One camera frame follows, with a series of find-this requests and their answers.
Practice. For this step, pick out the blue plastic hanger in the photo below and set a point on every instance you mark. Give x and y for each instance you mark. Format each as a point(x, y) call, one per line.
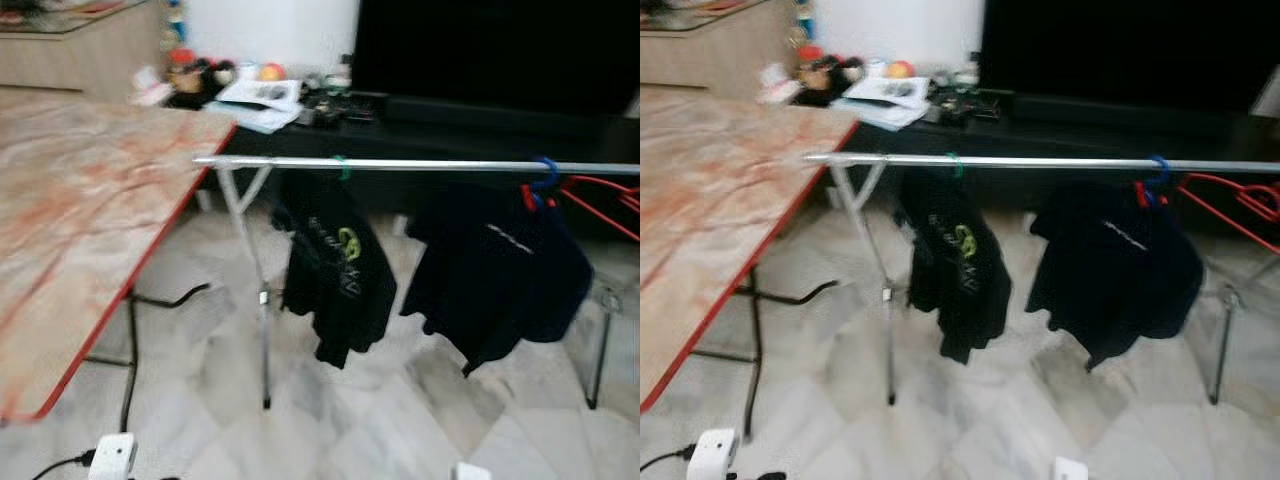
point(551, 172)
point(1163, 170)

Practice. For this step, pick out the dark navy shirt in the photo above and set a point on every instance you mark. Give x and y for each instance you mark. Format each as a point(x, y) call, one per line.
point(1110, 270)
point(490, 280)

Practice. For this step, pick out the red plastic hanger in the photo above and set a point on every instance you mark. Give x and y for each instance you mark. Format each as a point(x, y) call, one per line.
point(1215, 182)
point(600, 183)

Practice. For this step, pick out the green plastic hanger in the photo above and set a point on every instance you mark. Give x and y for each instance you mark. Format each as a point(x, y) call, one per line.
point(955, 166)
point(343, 170)

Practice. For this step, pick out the marble-pattern folding table red edge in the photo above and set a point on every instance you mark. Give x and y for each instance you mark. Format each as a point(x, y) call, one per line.
point(80, 220)
point(720, 200)

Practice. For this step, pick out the black TV console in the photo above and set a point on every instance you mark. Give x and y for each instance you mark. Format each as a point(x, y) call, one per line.
point(1230, 140)
point(590, 140)

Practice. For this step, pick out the black soundbar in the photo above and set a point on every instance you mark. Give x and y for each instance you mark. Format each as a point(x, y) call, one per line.
point(480, 110)
point(1110, 108)

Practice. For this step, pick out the silver metal clothes rack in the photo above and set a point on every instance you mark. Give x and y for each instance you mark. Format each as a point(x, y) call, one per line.
point(1050, 162)
point(420, 165)

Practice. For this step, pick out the black flat television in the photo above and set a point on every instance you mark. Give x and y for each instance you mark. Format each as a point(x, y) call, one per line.
point(500, 50)
point(1120, 50)

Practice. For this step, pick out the black mouse plush toy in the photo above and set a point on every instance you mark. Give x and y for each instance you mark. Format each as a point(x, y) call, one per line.
point(200, 85)
point(828, 82)

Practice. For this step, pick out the blue bead hanging ornament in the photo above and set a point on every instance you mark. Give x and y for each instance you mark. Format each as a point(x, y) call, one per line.
point(803, 18)
point(177, 20)

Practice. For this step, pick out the stack of white papers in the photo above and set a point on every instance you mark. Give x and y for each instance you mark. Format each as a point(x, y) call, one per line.
point(255, 100)
point(880, 98)

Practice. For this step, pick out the orange round plush toy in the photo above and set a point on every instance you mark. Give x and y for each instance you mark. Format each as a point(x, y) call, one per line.
point(271, 72)
point(899, 70)

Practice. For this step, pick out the black shirt with green logo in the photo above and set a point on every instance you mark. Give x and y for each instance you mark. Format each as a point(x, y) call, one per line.
point(950, 280)
point(330, 290)

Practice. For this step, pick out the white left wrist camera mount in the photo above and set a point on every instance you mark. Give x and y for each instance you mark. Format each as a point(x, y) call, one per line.
point(112, 458)
point(713, 455)

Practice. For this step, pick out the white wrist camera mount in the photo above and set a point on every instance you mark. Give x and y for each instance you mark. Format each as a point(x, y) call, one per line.
point(1070, 470)
point(713, 455)
point(472, 472)
point(112, 458)

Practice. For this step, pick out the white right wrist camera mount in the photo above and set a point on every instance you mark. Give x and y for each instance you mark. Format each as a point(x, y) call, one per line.
point(1070, 470)
point(472, 472)

